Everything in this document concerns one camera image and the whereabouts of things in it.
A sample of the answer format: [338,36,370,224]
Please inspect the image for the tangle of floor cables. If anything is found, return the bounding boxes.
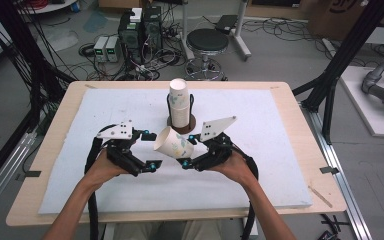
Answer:
[78,6,188,82]

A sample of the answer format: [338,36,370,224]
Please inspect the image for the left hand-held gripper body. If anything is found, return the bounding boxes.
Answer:
[96,120,148,178]

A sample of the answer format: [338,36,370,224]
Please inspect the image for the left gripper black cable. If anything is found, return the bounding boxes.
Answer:
[84,123,118,240]

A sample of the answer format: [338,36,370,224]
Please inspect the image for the small white box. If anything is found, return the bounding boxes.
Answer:
[129,7,144,24]

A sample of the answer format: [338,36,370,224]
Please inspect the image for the white floor board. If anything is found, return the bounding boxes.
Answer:
[339,65,384,139]

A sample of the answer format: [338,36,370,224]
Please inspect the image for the person's right hand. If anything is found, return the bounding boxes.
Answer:
[208,150,257,188]

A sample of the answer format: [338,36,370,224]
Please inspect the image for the thin wooden stick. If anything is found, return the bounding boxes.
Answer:
[307,185,334,209]

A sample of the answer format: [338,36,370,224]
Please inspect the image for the white table foot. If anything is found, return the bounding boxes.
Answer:
[243,217,260,239]

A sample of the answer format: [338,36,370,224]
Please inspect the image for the black round stool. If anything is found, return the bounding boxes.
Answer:
[185,28,230,82]

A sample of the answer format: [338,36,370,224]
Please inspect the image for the white power strip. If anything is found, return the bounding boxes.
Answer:
[321,37,338,58]

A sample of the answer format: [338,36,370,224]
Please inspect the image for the aluminium rail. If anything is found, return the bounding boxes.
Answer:
[0,131,38,224]
[299,102,374,240]

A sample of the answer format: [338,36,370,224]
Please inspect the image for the black floor cables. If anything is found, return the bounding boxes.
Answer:
[243,18,334,61]

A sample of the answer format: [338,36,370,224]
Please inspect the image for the dark wire cup holder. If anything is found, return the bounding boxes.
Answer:
[165,93,197,136]

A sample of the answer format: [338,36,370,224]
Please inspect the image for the white foam mat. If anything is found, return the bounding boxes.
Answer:
[38,87,314,215]

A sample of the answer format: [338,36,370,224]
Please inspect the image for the red cable coil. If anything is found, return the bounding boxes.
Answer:
[24,0,50,10]

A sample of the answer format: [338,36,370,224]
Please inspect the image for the brown cardboard box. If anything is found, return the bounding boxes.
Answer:
[308,0,384,42]

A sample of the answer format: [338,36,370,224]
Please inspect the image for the black computer tower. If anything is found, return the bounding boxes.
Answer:
[142,5,164,51]
[117,11,145,65]

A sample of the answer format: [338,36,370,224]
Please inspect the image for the black tape piece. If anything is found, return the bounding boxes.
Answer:
[319,165,341,176]
[15,170,42,182]

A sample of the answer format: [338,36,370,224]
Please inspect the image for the grey bench power supply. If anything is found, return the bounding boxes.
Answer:
[93,35,110,63]
[105,35,122,63]

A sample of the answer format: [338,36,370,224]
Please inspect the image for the stack of paper cups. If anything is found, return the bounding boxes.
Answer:
[168,78,191,130]

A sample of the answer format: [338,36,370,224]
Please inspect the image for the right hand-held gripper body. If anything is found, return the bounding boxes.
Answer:
[191,115,238,173]

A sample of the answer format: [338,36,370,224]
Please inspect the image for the black metal frame post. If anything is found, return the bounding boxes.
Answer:
[292,0,384,145]
[0,0,68,198]

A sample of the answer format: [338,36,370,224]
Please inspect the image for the printed white paper cup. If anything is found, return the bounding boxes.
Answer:
[153,125,196,160]

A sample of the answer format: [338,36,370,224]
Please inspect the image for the person's legs in beige trousers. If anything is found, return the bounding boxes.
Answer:
[113,219,226,240]

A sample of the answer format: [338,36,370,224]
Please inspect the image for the white metal stand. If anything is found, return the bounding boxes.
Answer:
[179,0,253,63]

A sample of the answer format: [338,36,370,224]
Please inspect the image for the person's left hand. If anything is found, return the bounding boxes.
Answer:
[85,149,130,185]

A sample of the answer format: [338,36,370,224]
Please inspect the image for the round white table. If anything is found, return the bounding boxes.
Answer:
[17,0,78,15]

